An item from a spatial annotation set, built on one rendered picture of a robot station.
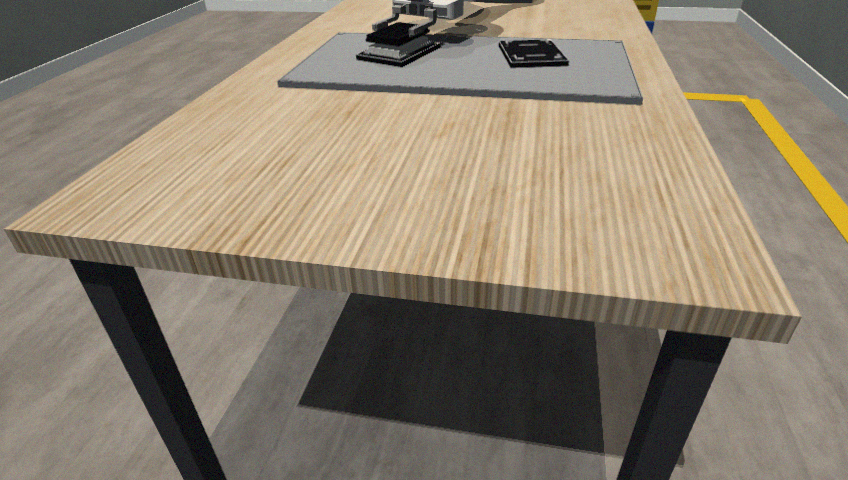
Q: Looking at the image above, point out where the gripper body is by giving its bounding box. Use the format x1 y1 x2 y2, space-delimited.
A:
392 0 464 20

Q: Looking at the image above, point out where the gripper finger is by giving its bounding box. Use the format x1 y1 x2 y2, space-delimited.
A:
372 3 417 31
409 4 437 37

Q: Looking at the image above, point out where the white well plate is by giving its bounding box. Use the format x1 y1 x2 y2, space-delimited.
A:
367 36 430 57

